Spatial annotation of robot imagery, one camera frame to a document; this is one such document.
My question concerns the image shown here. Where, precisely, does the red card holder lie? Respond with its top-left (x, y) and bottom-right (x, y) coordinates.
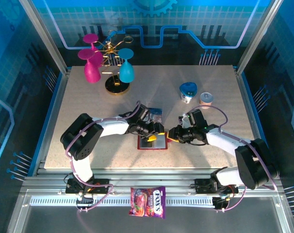
top-left (137, 132), bottom-right (173, 150)

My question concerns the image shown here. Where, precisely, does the clear acrylic card stand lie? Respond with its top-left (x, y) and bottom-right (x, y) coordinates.
top-left (147, 106), bottom-right (163, 123)

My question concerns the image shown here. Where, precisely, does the blue lid yogurt cup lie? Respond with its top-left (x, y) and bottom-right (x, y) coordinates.
top-left (180, 82), bottom-right (198, 104)

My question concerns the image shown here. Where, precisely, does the gold wine glass rack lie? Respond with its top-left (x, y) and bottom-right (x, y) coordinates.
top-left (92, 30), bottom-right (134, 96)

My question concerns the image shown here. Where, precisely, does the teal wine glass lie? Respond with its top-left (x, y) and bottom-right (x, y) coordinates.
top-left (117, 48), bottom-right (135, 83)

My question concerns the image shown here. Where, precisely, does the purple candy bag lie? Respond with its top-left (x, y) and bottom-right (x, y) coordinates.
top-left (129, 186), bottom-right (166, 219)

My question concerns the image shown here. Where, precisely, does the large pink wine glass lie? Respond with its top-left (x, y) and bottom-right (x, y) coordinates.
top-left (78, 48), bottom-right (101, 84)

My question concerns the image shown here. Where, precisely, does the small pink wine glass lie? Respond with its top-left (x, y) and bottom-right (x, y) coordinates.
top-left (82, 33), bottom-right (104, 68)

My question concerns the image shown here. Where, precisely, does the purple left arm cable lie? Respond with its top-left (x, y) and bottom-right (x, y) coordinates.
top-left (65, 100), bottom-right (141, 214)

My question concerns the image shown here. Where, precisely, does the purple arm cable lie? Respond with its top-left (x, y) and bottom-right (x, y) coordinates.
top-left (65, 100), bottom-right (141, 214)
top-left (187, 104), bottom-right (278, 213)

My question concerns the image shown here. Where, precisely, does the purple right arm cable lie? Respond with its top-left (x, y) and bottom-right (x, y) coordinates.
top-left (187, 104), bottom-right (278, 213)

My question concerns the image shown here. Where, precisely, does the aluminium table rail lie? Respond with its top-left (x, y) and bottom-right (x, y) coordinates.
top-left (20, 168), bottom-right (283, 195)

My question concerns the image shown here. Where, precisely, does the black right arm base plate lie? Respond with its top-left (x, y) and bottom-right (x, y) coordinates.
top-left (194, 178), bottom-right (239, 195)

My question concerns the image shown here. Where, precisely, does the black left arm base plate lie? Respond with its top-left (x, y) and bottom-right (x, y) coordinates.
top-left (65, 178), bottom-right (112, 195)

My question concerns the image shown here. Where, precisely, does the white slotted cable duct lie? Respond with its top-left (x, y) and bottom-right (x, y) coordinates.
top-left (30, 196), bottom-right (214, 207)

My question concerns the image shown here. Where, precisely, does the aluminium frame post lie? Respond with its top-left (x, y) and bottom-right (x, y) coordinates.
top-left (18, 0), bottom-right (72, 76)
top-left (235, 0), bottom-right (285, 75)

